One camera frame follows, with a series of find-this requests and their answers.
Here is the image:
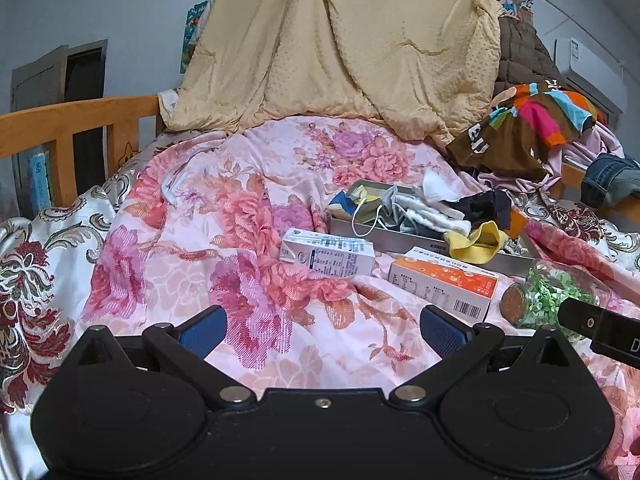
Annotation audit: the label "teal wall poster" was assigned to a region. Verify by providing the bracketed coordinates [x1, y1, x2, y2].
[184, 0, 208, 76]

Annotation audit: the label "white red brocade bedsheet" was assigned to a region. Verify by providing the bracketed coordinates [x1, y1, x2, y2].
[0, 127, 640, 480]

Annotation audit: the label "white gauze towel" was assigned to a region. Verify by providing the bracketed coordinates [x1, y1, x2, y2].
[395, 192, 473, 236]

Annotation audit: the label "blue jeans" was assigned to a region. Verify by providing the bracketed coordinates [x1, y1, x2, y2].
[580, 154, 640, 208]

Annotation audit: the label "white air conditioner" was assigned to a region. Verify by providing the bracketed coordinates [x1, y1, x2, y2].
[552, 36, 628, 116]

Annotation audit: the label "blue white milk carton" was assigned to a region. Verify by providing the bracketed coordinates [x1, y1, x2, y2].
[280, 227, 376, 278]

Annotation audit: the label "brown colourful striped garment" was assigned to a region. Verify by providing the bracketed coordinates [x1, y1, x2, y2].
[445, 80, 598, 171]

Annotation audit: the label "white cloth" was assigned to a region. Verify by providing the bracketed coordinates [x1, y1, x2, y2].
[421, 169, 465, 202]

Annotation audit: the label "striped sock with yellow cuff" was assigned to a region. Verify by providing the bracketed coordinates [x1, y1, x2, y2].
[442, 221, 503, 265]

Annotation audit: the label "brown quilted jacket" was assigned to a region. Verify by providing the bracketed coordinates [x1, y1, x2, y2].
[495, 15, 568, 98]

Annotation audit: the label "grey box with cartoon print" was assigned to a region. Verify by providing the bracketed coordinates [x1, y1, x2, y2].
[327, 179, 541, 278]

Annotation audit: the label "grey face mask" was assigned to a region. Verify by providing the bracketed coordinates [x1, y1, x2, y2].
[350, 185, 418, 238]

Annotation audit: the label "glass jar of green stars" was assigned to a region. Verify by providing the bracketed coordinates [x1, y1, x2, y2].
[501, 260, 601, 343]

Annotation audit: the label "wooden bed frame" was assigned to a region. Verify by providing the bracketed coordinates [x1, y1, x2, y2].
[0, 94, 640, 221]

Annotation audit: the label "blue yellow sock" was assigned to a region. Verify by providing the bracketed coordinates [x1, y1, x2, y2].
[334, 187, 383, 221]

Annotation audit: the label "black sock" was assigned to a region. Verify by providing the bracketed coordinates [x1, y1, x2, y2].
[440, 190, 513, 228]

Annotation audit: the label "orange white carton box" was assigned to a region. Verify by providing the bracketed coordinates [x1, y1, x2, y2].
[387, 246, 501, 323]

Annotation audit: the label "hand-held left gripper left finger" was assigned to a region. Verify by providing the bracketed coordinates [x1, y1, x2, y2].
[65, 305, 258, 408]

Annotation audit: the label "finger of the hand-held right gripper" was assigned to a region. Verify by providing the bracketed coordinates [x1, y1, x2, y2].
[556, 299, 611, 337]

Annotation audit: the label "pink floral blanket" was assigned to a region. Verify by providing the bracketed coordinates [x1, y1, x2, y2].
[75, 115, 640, 480]

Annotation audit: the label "pale pink garment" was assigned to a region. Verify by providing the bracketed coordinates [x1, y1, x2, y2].
[477, 120, 626, 196]

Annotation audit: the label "light blue packet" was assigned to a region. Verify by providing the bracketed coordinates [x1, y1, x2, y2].
[27, 146, 53, 211]

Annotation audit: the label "beige yellow quilt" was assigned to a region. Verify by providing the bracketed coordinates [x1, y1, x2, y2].
[159, 0, 502, 147]

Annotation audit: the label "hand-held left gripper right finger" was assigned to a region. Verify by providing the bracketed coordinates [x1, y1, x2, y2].
[389, 305, 581, 408]

